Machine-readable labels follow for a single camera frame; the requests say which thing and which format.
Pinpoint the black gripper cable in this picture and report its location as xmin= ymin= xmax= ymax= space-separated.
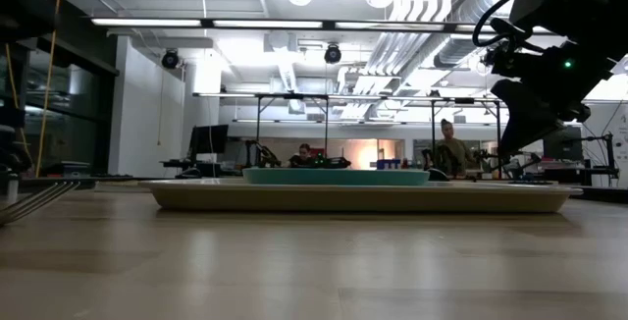
xmin=472 ymin=0 xmax=534 ymax=49

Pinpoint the overhead light bar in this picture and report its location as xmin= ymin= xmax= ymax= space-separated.
xmin=90 ymin=16 xmax=555 ymax=34

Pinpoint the small white cylinder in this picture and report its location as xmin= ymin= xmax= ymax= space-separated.
xmin=5 ymin=173 xmax=21 ymax=206

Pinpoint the standing person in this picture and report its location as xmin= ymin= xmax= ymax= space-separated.
xmin=434 ymin=118 xmax=477 ymax=180

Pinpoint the silver fork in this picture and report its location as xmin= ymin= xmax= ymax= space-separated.
xmin=0 ymin=179 xmax=82 ymax=227

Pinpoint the beige tray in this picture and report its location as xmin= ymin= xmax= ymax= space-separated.
xmin=138 ymin=177 xmax=584 ymax=214

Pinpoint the teal plate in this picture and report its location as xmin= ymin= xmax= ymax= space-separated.
xmin=241 ymin=166 xmax=431 ymax=187

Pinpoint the yellow cable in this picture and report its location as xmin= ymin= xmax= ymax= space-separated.
xmin=4 ymin=42 xmax=34 ymax=167
xmin=34 ymin=0 xmax=65 ymax=179

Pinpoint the seated person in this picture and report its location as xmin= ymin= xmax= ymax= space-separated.
xmin=288 ymin=142 xmax=315 ymax=169

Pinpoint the black computer monitor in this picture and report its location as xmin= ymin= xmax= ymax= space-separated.
xmin=189 ymin=124 xmax=230 ymax=157

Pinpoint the black monitor on arm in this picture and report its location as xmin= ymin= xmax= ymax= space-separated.
xmin=542 ymin=126 xmax=585 ymax=162

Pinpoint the black hanging camera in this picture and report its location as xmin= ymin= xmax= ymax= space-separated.
xmin=323 ymin=42 xmax=342 ymax=65
xmin=161 ymin=48 xmax=181 ymax=71

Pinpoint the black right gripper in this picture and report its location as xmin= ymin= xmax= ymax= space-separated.
xmin=490 ymin=38 xmax=617 ymax=158

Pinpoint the black metal frame stand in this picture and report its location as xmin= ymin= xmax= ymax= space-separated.
xmin=253 ymin=92 xmax=331 ymax=164
xmin=430 ymin=97 xmax=503 ymax=180

